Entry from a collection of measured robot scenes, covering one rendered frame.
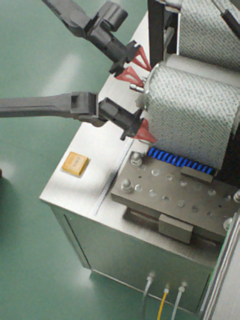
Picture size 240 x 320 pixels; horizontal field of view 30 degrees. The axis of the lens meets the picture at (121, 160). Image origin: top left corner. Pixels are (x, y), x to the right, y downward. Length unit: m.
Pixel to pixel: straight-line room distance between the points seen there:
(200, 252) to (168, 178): 0.25
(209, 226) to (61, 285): 1.21
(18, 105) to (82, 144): 0.35
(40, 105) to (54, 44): 1.91
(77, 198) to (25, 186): 1.13
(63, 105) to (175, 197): 0.43
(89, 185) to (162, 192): 0.29
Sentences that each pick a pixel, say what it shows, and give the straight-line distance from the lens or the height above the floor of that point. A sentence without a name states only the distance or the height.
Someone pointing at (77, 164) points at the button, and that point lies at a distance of 1.52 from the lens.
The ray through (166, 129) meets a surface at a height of 1.16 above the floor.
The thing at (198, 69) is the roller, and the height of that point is 1.23.
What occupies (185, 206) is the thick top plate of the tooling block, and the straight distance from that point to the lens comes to 1.31.
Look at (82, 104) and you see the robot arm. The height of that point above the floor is 1.22.
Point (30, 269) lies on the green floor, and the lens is 2.41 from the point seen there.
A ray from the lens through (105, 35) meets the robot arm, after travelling 1.25.
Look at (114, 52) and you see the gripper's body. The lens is 1.26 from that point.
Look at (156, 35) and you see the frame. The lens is 1.52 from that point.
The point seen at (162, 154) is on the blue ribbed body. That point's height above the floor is 1.04.
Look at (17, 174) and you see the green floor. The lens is 2.65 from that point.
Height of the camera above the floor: 2.23
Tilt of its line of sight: 60 degrees down
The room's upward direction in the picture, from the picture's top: 9 degrees counter-clockwise
